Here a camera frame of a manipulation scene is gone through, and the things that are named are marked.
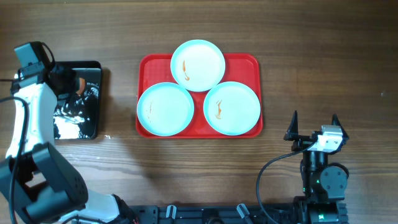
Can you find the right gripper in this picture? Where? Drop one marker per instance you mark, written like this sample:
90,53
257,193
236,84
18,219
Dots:
305,138

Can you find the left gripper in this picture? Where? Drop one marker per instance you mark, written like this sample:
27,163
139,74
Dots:
61,78

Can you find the green and orange sponge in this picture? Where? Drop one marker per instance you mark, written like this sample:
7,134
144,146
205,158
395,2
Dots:
82,85

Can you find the white plate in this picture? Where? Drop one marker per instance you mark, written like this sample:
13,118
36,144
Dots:
165,109
197,65
231,108

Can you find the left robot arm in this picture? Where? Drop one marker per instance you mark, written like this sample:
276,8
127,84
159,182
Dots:
40,185

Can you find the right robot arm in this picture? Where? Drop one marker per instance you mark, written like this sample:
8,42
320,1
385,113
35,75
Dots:
324,183

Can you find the red plastic tray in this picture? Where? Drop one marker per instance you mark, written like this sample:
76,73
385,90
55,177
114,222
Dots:
240,67

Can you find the black rectangular water basin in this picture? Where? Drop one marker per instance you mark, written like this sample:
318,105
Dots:
79,118

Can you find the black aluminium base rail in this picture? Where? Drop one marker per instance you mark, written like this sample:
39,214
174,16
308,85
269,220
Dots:
276,213

